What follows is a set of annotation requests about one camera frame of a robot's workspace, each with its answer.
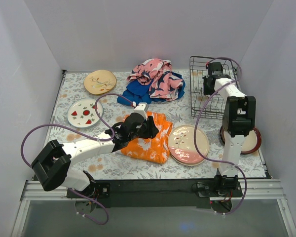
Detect pink plate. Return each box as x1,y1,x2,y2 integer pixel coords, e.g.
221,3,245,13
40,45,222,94
168,125,205,163

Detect white blue rimmed plate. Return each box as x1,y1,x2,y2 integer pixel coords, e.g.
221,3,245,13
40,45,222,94
67,98,103,129

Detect yellow rimmed plate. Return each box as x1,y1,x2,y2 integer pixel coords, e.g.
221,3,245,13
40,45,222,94
83,70,117,95

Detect brown rimmed cream plate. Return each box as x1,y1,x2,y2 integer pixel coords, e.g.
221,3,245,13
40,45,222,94
220,127,262,157

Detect blue and cream plate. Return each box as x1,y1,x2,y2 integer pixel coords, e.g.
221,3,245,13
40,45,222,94
170,154,204,166

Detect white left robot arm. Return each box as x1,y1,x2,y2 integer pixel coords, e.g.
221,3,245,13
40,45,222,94
31,113,159,198

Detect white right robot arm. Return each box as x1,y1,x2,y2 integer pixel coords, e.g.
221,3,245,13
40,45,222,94
203,61,256,196

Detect orange tie-dye folded shorts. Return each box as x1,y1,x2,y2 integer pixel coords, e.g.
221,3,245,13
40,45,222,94
117,111,173,164

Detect blue cloth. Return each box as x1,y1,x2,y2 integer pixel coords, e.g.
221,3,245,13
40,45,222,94
117,72,185,105

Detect pink navy patterned cloth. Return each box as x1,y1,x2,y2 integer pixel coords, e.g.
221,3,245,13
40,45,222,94
127,58,184,101

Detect floral table mat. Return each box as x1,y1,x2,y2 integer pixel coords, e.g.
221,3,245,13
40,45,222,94
46,70,266,180

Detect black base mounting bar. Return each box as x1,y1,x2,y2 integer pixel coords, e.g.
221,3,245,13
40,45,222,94
66,179,244,209

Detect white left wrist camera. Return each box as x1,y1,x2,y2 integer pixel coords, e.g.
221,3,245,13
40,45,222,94
133,102,148,120

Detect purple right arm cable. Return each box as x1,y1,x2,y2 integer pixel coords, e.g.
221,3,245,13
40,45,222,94
193,57,248,215

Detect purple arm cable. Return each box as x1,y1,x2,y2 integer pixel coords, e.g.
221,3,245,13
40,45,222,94
20,93,139,226
193,57,248,215

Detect black wire dish rack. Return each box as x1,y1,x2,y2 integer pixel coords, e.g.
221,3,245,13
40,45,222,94
189,56,240,119

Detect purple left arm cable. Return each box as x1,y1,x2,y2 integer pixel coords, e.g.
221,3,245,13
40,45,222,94
20,93,139,226

